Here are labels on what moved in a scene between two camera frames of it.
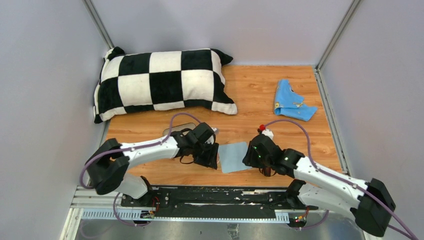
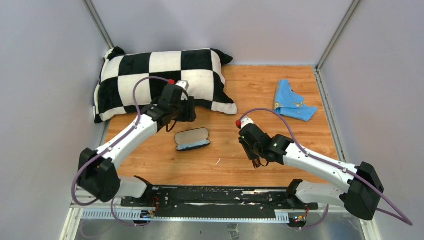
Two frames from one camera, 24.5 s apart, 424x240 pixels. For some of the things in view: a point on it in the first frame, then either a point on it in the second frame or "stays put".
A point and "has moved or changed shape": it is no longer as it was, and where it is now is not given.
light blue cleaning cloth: [231, 156] has moved or changed shape
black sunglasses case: [190, 125] has moved or changed shape
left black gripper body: [204, 153] -> [184, 112]
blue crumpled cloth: [288, 103] stays put
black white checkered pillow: [191, 80] stays put
